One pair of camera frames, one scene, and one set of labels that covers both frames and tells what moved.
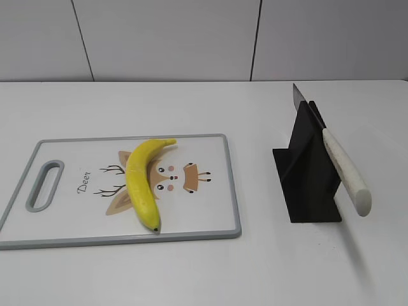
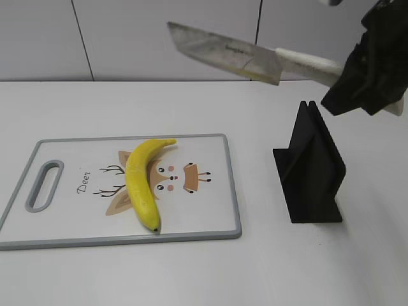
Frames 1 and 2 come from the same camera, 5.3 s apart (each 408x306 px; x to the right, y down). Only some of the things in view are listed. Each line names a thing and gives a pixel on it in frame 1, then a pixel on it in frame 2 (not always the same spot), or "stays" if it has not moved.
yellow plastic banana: x=138 y=183 stays
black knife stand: x=308 y=176 stays
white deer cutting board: x=73 y=192 stays
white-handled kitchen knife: x=349 y=180 -> x=259 y=62
